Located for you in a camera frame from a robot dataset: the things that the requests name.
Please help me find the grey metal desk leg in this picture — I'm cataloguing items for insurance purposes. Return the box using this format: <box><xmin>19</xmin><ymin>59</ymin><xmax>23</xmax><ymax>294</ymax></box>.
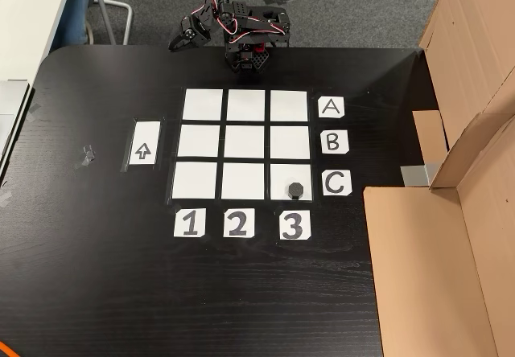
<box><xmin>86</xmin><ymin>0</ymin><xmax>134</xmax><ymax>47</ymax></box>

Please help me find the paper sheet number 3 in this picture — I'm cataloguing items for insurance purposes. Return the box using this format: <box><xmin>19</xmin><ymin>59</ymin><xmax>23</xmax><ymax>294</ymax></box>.
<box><xmin>278</xmin><ymin>210</ymin><xmax>312</xmax><ymax>241</ymax></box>

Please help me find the white arrow paper sheet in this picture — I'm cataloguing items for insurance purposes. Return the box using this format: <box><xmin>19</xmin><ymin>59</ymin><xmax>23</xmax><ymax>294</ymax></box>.
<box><xmin>128</xmin><ymin>121</ymin><xmax>161</xmax><ymax>166</ymax></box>

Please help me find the silver laptop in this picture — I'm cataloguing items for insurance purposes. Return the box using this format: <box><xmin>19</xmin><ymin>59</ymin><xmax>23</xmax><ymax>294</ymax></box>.
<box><xmin>0</xmin><ymin>79</ymin><xmax>31</xmax><ymax>173</ymax></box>

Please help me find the crumpled grey tape piece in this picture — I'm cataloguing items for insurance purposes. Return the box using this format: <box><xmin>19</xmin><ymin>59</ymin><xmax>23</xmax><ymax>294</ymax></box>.
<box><xmin>74</xmin><ymin>144</ymin><xmax>97</xmax><ymax>170</ymax></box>

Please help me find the person's leg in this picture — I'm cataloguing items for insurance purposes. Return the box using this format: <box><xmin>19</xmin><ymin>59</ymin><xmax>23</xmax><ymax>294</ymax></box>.
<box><xmin>51</xmin><ymin>0</ymin><xmax>97</xmax><ymax>47</ymax></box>

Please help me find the paper sheet number 1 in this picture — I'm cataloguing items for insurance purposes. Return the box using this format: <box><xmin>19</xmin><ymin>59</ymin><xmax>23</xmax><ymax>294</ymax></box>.
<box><xmin>173</xmin><ymin>207</ymin><xmax>207</xmax><ymax>239</ymax></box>

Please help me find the paper sheet letter B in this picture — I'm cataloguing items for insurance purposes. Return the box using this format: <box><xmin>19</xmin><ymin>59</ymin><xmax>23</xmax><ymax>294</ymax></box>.
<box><xmin>319</xmin><ymin>129</ymin><xmax>350</xmax><ymax>155</ymax></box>

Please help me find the white grid square sheet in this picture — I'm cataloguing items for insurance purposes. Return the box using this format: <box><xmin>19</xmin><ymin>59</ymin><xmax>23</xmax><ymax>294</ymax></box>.
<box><xmin>176</xmin><ymin>124</ymin><xmax>222</xmax><ymax>159</ymax></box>
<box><xmin>269</xmin><ymin>89</ymin><xmax>310</xmax><ymax>123</ymax></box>
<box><xmin>171</xmin><ymin>161</ymin><xmax>219</xmax><ymax>200</ymax></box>
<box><xmin>223</xmin><ymin>125</ymin><xmax>266</xmax><ymax>160</ymax></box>
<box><xmin>182</xmin><ymin>88</ymin><xmax>225</xmax><ymax>121</ymax></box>
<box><xmin>226</xmin><ymin>88</ymin><xmax>266</xmax><ymax>122</ymax></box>
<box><xmin>220</xmin><ymin>162</ymin><xmax>266</xmax><ymax>201</ymax></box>
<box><xmin>269</xmin><ymin>125</ymin><xmax>312</xmax><ymax>161</ymax></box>
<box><xmin>269</xmin><ymin>163</ymin><xmax>315</xmax><ymax>203</ymax></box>

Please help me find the black octagonal token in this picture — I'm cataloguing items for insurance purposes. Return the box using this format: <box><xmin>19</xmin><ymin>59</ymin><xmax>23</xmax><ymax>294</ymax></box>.
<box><xmin>286</xmin><ymin>180</ymin><xmax>306</xmax><ymax>201</ymax></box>

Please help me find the paper sheet letter A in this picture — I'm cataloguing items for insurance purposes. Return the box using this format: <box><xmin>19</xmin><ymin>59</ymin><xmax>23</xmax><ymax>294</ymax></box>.
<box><xmin>317</xmin><ymin>96</ymin><xmax>346</xmax><ymax>119</ymax></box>

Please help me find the white desk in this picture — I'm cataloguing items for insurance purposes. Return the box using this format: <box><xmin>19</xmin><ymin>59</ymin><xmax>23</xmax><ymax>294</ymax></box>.
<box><xmin>0</xmin><ymin>0</ymin><xmax>78</xmax><ymax>84</ymax></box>

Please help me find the paper sheet letter C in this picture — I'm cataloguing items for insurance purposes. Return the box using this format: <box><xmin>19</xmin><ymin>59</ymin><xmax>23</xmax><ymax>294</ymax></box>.
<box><xmin>321</xmin><ymin>170</ymin><xmax>353</xmax><ymax>198</ymax></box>

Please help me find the paper sheet number 2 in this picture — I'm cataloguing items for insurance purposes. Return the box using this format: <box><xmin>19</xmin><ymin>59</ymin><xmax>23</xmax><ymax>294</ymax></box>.
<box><xmin>223</xmin><ymin>207</ymin><xmax>256</xmax><ymax>239</ymax></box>

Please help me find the orange cable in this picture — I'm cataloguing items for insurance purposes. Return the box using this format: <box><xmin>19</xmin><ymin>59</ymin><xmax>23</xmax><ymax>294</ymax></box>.
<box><xmin>0</xmin><ymin>337</ymin><xmax>19</xmax><ymax>357</ymax></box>

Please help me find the large brown cardboard box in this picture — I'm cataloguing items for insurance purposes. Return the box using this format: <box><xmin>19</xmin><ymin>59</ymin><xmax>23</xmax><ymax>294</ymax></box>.
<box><xmin>362</xmin><ymin>0</ymin><xmax>515</xmax><ymax>357</ymax></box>

